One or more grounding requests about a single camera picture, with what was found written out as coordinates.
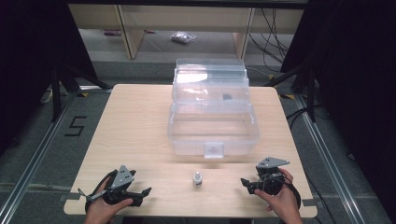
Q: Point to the clear plastic bag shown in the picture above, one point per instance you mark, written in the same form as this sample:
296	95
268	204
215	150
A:
183	37

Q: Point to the clear plastic storage box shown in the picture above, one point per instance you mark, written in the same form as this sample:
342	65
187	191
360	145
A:
213	124

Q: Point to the metal floor rail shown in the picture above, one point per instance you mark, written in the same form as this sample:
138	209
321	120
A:
323	155
40	149

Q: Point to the dark curtain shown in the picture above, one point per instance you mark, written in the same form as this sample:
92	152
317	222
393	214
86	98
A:
28	62
358	77

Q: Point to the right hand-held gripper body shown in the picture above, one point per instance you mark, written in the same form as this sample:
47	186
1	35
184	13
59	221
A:
270	177

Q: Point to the person's left hand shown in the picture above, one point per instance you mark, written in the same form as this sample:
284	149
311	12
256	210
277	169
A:
102	210

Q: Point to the black metal stand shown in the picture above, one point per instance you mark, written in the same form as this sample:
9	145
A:
56	93
310	93

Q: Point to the light wooden shelf unit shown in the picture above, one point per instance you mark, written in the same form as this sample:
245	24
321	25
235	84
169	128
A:
134	34

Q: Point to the grey tape strip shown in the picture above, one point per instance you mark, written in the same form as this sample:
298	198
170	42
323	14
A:
308	202
70	196

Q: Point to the small white bottle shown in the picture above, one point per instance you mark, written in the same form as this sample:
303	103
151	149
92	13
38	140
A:
197	179

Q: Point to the person's right hand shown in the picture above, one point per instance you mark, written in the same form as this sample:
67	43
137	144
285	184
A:
281	202

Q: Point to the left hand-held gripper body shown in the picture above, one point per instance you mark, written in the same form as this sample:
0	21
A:
122	179

